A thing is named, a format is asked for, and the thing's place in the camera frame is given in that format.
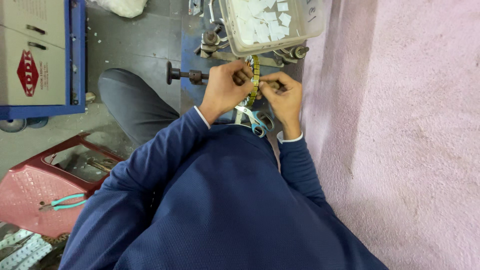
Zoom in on person's left hand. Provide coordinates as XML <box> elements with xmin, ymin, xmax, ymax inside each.
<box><xmin>199</xmin><ymin>59</ymin><xmax>255</xmax><ymax>126</ymax></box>

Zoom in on person's right hand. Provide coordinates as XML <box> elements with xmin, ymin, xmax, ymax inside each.
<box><xmin>257</xmin><ymin>71</ymin><xmax>303</xmax><ymax>132</ymax></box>

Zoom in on round yellow motor stator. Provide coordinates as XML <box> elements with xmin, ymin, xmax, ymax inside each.
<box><xmin>240</xmin><ymin>55</ymin><xmax>261</xmax><ymax>108</ymax></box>

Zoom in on blue metal winding machine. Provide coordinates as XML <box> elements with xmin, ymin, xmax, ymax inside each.
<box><xmin>180</xmin><ymin>0</ymin><xmax>310</xmax><ymax>124</ymax></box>

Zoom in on pile of white paper slips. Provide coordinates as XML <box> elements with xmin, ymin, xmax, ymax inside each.
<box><xmin>229</xmin><ymin>0</ymin><xmax>292</xmax><ymax>45</ymax></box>

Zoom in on clear plastic bin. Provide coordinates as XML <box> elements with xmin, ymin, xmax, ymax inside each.
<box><xmin>218</xmin><ymin>0</ymin><xmax>326</xmax><ymax>58</ymax></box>

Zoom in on white plastic bag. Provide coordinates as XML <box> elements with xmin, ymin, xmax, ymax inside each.
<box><xmin>90</xmin><ymin>0</ymin><xmax>149</xmax><ymax>19</ymax></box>

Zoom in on red plastic stool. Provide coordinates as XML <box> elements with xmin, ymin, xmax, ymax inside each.
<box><xmin>0</xmin><ymin>132</ymin><xmax>125</xmax><ymax>239</ymax></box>

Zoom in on white perforated strips heap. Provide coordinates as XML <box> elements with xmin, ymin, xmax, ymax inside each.
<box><xmin>0</xmin><ymin>229</ymin><xmax>53</xmax><ymax>270</ymax></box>

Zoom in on blue handled scissors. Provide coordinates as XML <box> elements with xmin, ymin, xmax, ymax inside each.
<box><xmin>234</xmin><ymin>105</ymin><xmax>276</xmax><ymax>138</ymax></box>

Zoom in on black crank handle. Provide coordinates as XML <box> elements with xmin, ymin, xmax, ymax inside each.
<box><xmin>166</xmin><ymin>61</ymin><xmax>211</xmax><ymax>86</ymax></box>

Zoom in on blue frame cardboard box cart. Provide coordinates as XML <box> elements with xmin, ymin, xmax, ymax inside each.
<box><xmin>0</xmin><ymin>0</ymin><xmax>88</xmax><ymax>121</ymax></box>

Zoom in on teal handled pliers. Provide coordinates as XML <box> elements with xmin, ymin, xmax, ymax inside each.
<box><xmin>39</xmin><ymin>193</ymin><xmax>88</xmax><ymax>212</ymax></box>

